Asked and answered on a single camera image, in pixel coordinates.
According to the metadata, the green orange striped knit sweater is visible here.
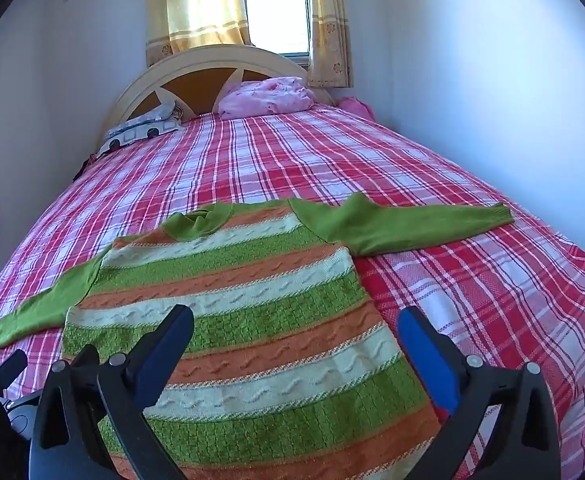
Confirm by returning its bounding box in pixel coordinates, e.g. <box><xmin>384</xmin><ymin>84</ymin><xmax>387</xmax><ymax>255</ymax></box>
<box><xmin>0</xmin><ymin>191</ymin><xmax>514</xmax><ymax>480</ymax></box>

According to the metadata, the yellow patterned curtain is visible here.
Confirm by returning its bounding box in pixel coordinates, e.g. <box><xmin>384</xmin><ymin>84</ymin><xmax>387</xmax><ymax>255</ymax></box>
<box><xmin>307</xmin><ymin>0</ymin><xmax>354</xmax><ymax>89</ymax></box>
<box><xmin>145</xmin><ymin>0</ymin><xmax>251</xmax><ymax>67</ymax></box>

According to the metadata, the dark cloth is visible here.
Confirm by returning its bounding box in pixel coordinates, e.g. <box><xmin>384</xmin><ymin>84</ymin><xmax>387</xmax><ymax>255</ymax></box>
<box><xmin>72</xmin><ymin>152</ymin><xmax>97</xmax><ymax>184</ymax></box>

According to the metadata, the red plaid bed sheet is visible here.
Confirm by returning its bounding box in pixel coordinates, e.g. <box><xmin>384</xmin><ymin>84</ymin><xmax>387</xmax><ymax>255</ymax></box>
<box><xmin>0</xmin><ymin>102</ymin><xmax>585</xmax><ymax>480</ymax></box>

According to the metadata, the pink crumpled pillow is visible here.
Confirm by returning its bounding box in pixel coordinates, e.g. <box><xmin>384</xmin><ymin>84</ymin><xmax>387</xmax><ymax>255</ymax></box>
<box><xmin>220</xmin><ymin>76</ymin><xmax>316</xmax><ymax>121</ymax></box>

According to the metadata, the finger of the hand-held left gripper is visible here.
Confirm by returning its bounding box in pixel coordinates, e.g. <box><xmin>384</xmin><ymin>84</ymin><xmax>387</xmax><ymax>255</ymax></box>
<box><xmin>0</xmin><ymin>349</ymin><xmax>29</xmax><ymax>390</ymax></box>

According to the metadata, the bright window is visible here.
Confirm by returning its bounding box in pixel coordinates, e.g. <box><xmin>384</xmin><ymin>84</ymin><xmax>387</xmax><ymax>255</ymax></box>
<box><xmin>238</xmin><ymin>0</ymin><xmax>311</xmax><ymax>58</ymax></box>

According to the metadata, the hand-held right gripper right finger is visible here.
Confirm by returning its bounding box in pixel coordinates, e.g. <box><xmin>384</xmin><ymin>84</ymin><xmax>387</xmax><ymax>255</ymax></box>
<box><xmin>397</xmin><ymin>306</ymin><xmax>564</xmax><ymax>480</ymax></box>

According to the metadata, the cream wooden headboard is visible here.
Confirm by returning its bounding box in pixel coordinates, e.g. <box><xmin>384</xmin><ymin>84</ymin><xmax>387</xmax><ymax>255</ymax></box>
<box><xmin>95</xmin><ymin>45</ymin><xmax>333</xmax><ymax>153</ymax></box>

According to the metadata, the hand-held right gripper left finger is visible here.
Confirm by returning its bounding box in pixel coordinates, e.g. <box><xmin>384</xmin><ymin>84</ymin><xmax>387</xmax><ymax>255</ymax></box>
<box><xmin>29</xmin><ymin>304</ymin><xmax>196</xmax><ymax>480</ymax></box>

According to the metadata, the white blue patterned pillow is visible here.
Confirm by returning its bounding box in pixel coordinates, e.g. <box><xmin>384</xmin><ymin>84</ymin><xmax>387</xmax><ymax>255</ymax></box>
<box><xmin>95</xmin><ymin>100</ymin><xmax>183</xmax><ymax>158</ymax></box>

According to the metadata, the pink cloth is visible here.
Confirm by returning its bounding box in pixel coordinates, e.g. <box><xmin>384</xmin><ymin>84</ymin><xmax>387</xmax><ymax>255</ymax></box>
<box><xmin>337</xmin><ymin>96</ymin><xmax>376</xmax><ymax>121</ymax></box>

